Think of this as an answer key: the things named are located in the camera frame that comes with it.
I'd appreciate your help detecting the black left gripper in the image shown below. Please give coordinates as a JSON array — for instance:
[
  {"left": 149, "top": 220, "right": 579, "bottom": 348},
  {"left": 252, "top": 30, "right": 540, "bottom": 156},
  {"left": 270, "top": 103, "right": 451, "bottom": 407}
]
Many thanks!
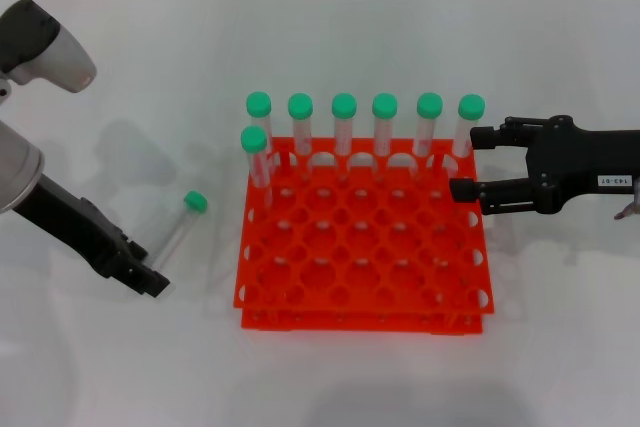
[{"left": 14, "top": 174, "right": 172, "bottom": 301}]

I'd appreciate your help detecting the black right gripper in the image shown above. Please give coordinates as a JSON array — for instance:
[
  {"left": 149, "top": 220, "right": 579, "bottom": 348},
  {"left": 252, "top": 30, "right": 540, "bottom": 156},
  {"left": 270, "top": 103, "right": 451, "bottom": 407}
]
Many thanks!
[{"left": 448, "top": 114, "right": 640, "bottom": 217}]

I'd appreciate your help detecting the clear test tube green cap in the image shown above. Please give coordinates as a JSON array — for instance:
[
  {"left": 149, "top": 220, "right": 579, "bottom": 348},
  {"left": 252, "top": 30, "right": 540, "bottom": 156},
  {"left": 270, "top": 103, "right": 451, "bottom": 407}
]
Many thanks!
[
  {"left": 371, "top": 92, "right": 399, "bottom": 157},
  {"left": 287, "top": 92, "right": 315, "bottom": 156},
  {"left": 142, "top": 190, "right": 209, "bottom": 271},
  {"left": 240, "top": 125, "right": 274, "bottom": 208},
  {"left": 331, "top": 92, "right": 359, "bottom": 156},
  {"left": 244, "top": 91, "right": 275, "bottom": 168},
  {"left": 452, "top": 93, "right": 487, "bottom": 159},
  {"left": 412, "top": 92, "right": 445, "bottom": 157}
]

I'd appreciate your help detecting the orange test tube rack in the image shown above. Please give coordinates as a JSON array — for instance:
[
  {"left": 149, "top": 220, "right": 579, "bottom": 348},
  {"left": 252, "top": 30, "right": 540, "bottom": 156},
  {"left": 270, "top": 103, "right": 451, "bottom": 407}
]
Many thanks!
[{"left": 233, "top": 136, "right": 496, "bottom": 336}]

